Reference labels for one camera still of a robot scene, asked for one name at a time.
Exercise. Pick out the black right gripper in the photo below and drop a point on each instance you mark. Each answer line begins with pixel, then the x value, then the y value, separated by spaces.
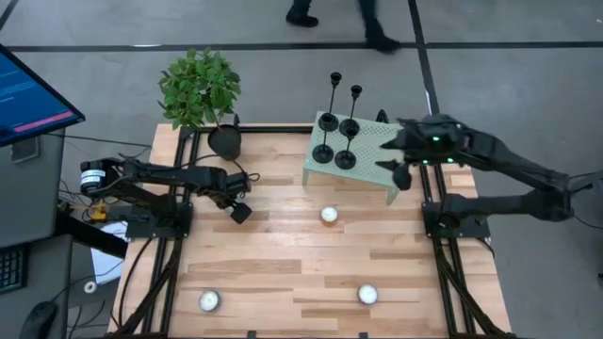
pixel 435 141

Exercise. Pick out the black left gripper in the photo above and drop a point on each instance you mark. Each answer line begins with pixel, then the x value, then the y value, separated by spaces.
pixel 231 182

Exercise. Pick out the short black candlestick holder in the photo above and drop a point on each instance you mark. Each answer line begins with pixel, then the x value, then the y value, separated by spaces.
pixel 356 91
pixel 345 161

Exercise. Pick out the tall black candlestick holder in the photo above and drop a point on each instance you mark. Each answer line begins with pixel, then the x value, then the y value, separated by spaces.
pixel 335 78
pixel 322 154

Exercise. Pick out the orange patterned candle jar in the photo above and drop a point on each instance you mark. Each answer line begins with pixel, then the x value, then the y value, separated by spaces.
pixel 329 214

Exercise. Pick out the blue speckled candle jar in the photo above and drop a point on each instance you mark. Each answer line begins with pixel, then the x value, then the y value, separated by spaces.
pixel 209 300

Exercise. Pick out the blue floral candle jar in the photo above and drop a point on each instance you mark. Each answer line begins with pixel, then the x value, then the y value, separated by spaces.
pixel 368 294

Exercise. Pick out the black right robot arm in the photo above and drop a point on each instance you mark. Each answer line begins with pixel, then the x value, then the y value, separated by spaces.
pixel 518 169

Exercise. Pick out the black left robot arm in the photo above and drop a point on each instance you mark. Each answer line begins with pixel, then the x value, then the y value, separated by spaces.
pixel 165 175

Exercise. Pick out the small green perforated table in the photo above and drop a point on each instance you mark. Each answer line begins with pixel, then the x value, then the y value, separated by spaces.
pixel 372 150

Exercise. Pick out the green potted plant black pot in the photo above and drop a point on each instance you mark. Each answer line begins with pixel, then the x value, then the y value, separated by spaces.
pixel 198 89

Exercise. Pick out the person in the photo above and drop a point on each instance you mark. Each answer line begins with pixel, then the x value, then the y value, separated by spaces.
pixel 377 33

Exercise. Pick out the yellow clamp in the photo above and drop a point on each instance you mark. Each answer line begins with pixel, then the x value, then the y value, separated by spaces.
pixel 98 214

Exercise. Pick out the black rig leg beam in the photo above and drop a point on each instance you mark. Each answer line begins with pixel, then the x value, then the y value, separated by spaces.
pixel 94 237

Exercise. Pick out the white paper sheet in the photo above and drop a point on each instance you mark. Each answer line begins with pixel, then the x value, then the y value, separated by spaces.
pixel 106 263

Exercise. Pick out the white tape roll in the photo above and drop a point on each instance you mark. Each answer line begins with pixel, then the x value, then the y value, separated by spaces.
pixel 85 286

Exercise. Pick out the grey cabinet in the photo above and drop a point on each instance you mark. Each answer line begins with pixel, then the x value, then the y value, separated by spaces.
pixel 28 198

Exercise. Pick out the grey desk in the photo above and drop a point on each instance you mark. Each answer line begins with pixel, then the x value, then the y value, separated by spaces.
pixel 52 282

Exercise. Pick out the computer monitor blue screen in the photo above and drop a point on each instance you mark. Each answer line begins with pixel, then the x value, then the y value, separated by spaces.
pixel 28 103

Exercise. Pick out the black computer mouse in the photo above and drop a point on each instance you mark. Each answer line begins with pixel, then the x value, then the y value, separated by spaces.
pixel 40 322

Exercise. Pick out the black keyboard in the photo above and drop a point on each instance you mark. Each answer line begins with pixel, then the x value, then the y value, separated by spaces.
pixel 10 270

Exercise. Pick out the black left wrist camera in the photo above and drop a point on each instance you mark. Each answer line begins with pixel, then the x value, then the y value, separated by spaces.
pixel 241 213

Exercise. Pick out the black upright bracket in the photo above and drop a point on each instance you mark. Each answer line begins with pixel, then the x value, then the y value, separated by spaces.
pixel 382 116
pixel 236 120

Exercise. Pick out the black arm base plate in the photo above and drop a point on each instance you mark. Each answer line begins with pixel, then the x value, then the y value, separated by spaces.
pixel 141 230
pixel 476 230

